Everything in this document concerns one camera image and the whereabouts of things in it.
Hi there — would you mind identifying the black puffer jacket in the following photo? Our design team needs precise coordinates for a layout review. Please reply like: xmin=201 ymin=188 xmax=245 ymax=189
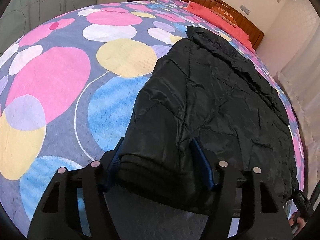
xmin=119 ymin=26 xmax=298 ymax=213

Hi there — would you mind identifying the person's hand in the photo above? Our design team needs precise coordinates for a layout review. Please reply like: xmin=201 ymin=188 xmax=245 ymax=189
xmin=289 ymin=211 xmax=306 ymax=231

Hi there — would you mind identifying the colourful polka dot bedspread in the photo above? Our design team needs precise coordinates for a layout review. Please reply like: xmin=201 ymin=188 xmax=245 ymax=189
xmin=0 ymin=0 xmax=306 ymax=240

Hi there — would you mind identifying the right beige curtain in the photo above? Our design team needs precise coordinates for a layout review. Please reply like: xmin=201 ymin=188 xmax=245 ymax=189
xmin=277 ymin=28 xmax=319 ymax=187

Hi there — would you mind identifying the orange embroidered cushion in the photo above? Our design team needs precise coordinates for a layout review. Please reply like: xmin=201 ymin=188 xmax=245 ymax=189
xmin=210 ymin=7 xmax=238 ymax=26

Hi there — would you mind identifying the red pillow blanket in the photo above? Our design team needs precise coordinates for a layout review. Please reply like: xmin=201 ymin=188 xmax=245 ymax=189
xmin=184 ymin=1 xmax=255 ymax=53

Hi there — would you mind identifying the frosted glass wardrobe door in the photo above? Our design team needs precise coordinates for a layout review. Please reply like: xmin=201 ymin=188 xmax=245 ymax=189
xmin=1 ymin=0 xmax=97 ymax=53

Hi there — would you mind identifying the wooden headboard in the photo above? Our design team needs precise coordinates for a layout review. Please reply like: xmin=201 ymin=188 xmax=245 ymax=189
xmin=181 ymin=0 xmax=264 ymax=50

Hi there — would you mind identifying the wall power outlet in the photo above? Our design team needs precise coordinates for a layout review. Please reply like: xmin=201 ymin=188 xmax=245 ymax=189
xmin=239 ymin=4 xmax=251 ymax=15

